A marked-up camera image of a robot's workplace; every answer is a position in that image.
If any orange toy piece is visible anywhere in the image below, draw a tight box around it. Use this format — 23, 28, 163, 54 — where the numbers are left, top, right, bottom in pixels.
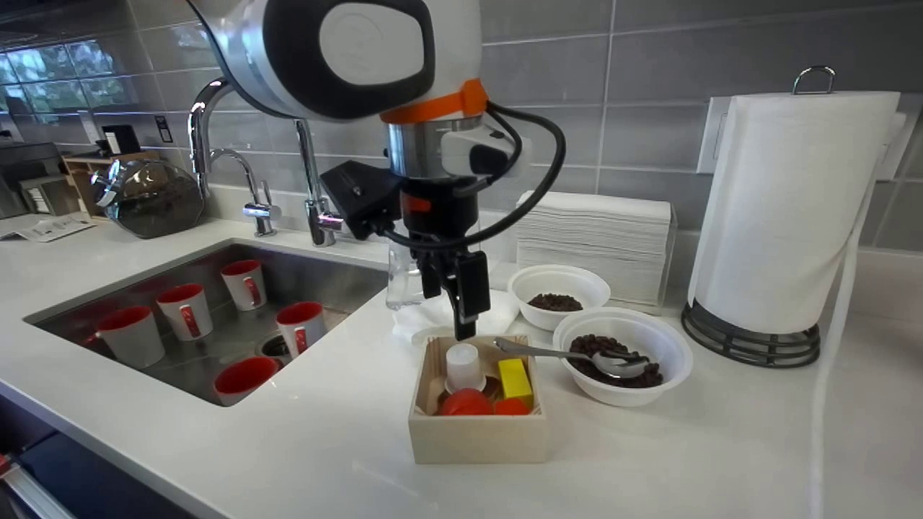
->
492, 395, 538, 417

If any yellow toy block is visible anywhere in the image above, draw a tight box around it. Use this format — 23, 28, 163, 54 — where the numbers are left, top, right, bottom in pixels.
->
495, 355, 538, 401

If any red toy tomato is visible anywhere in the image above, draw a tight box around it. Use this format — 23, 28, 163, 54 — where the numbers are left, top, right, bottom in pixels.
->
440, 387, 496, 417

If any black wire towel holder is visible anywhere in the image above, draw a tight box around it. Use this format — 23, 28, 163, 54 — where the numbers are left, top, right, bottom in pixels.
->
678, 59, 842, 371

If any tall chrome faucet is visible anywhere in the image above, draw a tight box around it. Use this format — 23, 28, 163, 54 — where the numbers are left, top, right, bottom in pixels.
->
186, 74, 346, 247

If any white paper towel roll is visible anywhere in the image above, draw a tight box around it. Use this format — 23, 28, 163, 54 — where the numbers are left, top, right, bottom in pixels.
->
686, 88, 907, 336

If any dark coffee beans pile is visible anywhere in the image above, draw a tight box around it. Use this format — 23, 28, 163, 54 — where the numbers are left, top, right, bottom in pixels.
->
567, 332, 669, 391
528, 290, 587, 315

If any white cup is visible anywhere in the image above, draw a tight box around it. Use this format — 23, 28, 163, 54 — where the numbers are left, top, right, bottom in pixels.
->
443, 339, 487, 397

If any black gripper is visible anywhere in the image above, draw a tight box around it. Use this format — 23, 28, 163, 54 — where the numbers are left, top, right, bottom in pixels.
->
395, 173, 496, 343

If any clear drinking glass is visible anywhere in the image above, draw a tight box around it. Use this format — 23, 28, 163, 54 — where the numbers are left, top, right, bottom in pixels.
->
386, 241, 428, 312

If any white crumpled cloth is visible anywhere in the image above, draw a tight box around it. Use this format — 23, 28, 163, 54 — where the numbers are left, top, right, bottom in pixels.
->
386, 286, 523, 349

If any large white bowl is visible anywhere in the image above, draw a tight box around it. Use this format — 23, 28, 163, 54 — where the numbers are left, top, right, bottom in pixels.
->
551, 306, 699, 408

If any white napkin stack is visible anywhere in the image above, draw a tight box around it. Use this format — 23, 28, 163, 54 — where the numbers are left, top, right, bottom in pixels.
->
499, 186, 675, 307

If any metal spoon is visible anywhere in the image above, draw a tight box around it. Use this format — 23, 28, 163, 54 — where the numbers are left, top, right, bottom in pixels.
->
492, 335, 653, 381

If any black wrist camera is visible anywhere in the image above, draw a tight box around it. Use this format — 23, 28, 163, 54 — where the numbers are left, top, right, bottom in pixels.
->
317, 159, 404, 241

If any light wooden box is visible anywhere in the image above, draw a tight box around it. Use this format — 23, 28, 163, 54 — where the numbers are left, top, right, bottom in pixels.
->
407, 332, 558, 467

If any dark base cabinet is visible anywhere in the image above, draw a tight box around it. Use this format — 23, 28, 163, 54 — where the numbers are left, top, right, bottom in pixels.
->
0, 387, 212, 519

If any small white bowl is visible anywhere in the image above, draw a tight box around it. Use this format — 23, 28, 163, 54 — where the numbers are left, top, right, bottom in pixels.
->
506, 263, 616, 335

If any dark glossy bag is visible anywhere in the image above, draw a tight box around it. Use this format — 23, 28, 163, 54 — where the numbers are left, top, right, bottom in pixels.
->
95, 146, 221, 241

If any small chrome tap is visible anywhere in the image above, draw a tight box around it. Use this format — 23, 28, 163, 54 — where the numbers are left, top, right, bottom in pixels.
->
212, 146, 283, 238

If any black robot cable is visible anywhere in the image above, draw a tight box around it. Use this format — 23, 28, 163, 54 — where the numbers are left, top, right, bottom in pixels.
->
379, 98, 573, 251

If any white mug red inside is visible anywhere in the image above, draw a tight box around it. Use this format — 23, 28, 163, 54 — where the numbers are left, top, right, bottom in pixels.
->
153, 283, 218, 345
274, 300, 329, 361
212, 355, 283, 404
218, 257, 270, 315
95, 302, 169, 371

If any stainless steel sink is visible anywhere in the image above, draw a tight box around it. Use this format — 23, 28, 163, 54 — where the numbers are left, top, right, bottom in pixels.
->
23, 238, 392, 408

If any white cable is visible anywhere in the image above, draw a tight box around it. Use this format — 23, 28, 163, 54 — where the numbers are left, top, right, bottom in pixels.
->
809, 189, 875, 519

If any printed paper sheet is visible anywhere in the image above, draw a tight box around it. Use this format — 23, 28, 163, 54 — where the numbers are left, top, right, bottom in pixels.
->
17, 212, 98, 245

